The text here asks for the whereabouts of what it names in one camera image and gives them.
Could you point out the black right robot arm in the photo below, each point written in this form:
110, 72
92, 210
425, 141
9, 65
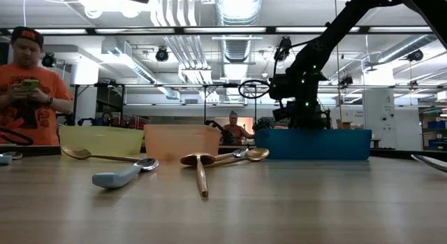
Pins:
331, 34

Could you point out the blue plastic bin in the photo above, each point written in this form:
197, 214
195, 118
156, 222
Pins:
314, 144

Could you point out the person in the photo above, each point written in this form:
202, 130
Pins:
235, 132
31, 107
106, 119

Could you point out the shelf with blue bins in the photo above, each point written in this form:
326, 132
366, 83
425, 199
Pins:
434, 125

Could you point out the green phone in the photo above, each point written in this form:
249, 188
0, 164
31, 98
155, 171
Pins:
30, 84

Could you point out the gold spoon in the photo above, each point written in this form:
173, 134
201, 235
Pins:
78, 153
202, 181
256, 154

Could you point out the black overhead light bar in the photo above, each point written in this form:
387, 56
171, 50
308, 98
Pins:
364, 30

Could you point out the cardboard box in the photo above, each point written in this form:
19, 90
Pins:
345, 125

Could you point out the black cap with orange patch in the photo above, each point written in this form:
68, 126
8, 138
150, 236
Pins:
26, 33

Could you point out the orange translucent plastic bin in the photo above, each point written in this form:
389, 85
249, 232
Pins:
181, 142

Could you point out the black ceiling spotlight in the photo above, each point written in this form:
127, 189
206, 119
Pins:
345, 80
283, 50
49, 59
161, 54
415, 55

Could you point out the black background robot arm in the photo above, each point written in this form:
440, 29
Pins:
225, 134

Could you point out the silver spiral air duct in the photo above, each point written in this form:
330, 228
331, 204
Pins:
401, 48
237, 50

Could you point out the black wristwatch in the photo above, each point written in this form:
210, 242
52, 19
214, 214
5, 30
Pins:
50, 100

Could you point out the yellow translucent plastic bin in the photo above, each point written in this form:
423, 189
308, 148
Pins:
101, 141

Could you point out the black metal workbench frame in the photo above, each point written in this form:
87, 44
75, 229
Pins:
139, 85

